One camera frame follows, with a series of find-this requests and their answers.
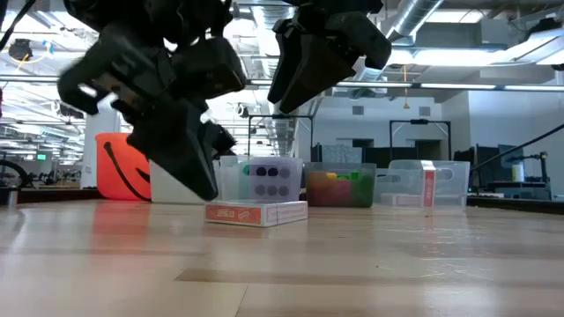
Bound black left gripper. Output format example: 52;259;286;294
56;21;248;202

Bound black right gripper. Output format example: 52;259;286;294
267;0;393;115

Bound purple foam dice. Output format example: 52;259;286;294
249;157;304;203

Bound orange-red playing card deck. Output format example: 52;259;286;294
204;200;309;228

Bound large red toy brick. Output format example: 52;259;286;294
308;171;353;207

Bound green rounded toy brick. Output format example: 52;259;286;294
351;173;376;207

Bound lilac playing card deck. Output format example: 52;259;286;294
379;192;423;208

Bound pink playing card deck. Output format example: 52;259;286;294
420;160;437;209

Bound clear plastic bin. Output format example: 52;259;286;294
219;155;305;204
374;159;471;210

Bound white opaque plastic bin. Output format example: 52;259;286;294
149;158;222;205

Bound smoky grey plastic bin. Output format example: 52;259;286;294
303;161;378;209

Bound orange pumpkin face bucket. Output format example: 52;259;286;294
94;132;153;203

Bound bicycle wheel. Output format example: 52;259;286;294
0;158;26;188

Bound black diagonal pole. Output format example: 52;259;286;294
471;126;564;173

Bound black ceiling camera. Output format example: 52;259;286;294
8;38;34;62

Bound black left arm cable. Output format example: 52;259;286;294
0;0;37;52

